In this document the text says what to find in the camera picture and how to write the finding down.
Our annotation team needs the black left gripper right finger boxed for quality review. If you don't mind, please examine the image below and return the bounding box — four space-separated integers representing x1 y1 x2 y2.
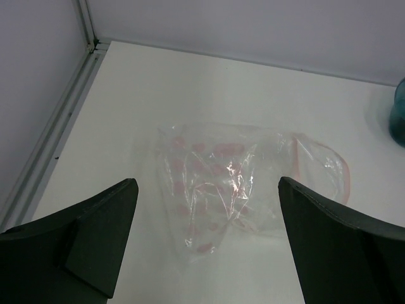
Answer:
278 177 404 303

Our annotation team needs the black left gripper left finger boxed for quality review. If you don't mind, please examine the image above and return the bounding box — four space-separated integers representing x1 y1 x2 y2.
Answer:
1 179 139 303

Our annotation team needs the clear zip top bag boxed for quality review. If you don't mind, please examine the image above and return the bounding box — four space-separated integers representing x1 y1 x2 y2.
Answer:
156 123 351 262

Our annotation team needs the teal transparent plastic bin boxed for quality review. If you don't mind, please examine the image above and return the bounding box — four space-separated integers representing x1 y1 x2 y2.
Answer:
389 79 405 147

